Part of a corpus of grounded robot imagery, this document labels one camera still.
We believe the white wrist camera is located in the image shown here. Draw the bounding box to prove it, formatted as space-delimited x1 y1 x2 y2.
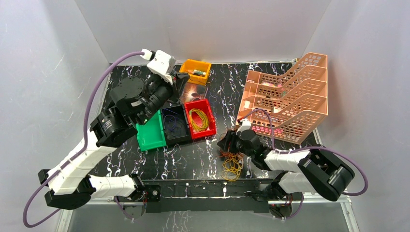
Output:
237 118 252 132
147 50 176 85

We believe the aluminium frame rail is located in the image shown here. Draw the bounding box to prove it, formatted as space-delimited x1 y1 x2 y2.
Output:
57 193 359 232

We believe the red plastic bin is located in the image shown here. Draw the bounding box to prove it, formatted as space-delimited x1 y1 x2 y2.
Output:
184 99 216 140

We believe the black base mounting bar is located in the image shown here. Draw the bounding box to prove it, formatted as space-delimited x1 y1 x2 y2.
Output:
145 179 281 213

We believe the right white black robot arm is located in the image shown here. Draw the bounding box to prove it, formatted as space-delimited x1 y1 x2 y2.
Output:
218 130 355 202

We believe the green plastic bin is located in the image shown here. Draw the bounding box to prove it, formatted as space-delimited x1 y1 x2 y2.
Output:
136 110 166 151

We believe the dark paperback book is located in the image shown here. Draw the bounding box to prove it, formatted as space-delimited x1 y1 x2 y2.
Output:
180 83 208 103

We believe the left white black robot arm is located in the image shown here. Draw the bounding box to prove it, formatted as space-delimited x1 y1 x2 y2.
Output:
38 71 189 210

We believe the yellow green coiled cable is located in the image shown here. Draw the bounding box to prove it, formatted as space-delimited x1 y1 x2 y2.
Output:
188 108 211 132

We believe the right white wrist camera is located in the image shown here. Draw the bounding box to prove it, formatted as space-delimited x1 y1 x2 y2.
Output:
237 118 252 132

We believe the black plastic bin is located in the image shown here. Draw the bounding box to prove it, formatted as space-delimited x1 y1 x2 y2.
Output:
160 104 192 146

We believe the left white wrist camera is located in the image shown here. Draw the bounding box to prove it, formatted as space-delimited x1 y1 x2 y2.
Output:
147 50 176 85

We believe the orange plastic bin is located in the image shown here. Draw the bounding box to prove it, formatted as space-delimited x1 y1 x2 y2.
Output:
179 59 211 86

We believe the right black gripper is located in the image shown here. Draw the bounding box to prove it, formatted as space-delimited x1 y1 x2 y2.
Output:
217 130 254 159

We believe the marker in orange bin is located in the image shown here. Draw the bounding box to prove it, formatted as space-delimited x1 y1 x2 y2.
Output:
187 70 206 76

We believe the pink tiered file tray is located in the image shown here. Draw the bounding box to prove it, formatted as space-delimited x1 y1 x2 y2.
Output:
237 53 328 144

